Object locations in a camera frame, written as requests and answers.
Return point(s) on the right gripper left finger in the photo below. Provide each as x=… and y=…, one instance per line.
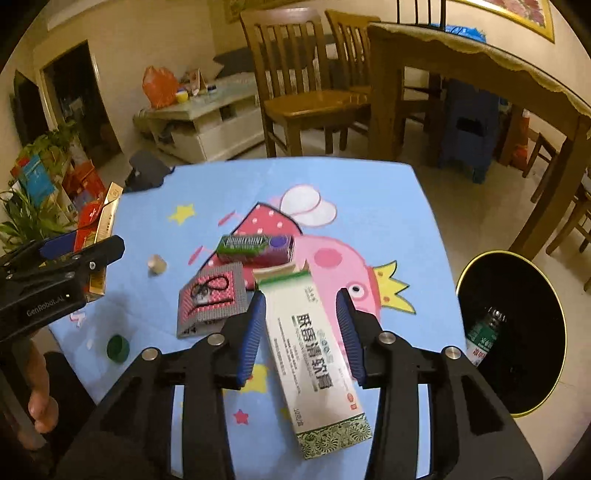
x=128, y=435

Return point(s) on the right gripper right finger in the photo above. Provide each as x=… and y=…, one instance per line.
x=473, y=435

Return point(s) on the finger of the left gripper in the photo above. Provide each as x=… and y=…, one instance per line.
x=35, y=253
x=90, y=259

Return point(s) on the clear plastic water bottle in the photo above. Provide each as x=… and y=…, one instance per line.
x=482, y=336

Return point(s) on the green doublemint gum tube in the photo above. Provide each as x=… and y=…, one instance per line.
x=256, y=249

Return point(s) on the red cigarette pack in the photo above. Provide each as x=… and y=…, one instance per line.
x=95, y=224

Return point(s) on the black round trash bin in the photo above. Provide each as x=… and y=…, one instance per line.
x=527, y=360

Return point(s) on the person's hand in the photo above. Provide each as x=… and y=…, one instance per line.
x=42, y=407

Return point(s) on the green potted plant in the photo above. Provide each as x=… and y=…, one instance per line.
x=22, y=221

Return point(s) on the blue gift box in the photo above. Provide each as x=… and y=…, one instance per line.
x=35, y=179

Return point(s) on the small wooden cork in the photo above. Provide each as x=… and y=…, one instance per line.
x=156, y=265

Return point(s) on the red gift box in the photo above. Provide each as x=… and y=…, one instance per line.
x=83, y=185

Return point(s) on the grey red woven pouch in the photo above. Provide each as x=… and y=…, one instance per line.
x=209, y=298

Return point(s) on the white coffee table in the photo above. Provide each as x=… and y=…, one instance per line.
x=216, y=126

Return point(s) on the orange plastic bag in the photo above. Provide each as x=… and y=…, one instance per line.
x=160, y=86

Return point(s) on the blue cartoon tablecloth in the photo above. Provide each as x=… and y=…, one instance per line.
x=361, y=226

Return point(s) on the dark sofa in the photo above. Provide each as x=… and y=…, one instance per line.
x=234, y=62

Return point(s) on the wooden chair with clothes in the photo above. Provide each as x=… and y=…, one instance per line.
x=579, y=214

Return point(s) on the front wooden chair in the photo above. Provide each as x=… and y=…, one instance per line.
x=295, y=90

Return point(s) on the blue plastic stool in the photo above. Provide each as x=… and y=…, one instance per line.
x=471, y=127

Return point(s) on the wooden dining table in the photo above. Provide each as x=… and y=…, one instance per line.
x=398, y=92

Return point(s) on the lace table cover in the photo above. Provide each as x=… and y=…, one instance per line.
x=483, y=66

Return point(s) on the blue plastic bag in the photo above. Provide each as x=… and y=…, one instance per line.
x=467, y=32

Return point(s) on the black wifi router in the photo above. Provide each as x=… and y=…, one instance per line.
x=422, y=13

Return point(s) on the flower painting gold frame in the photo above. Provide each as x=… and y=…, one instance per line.
x=534, y=15

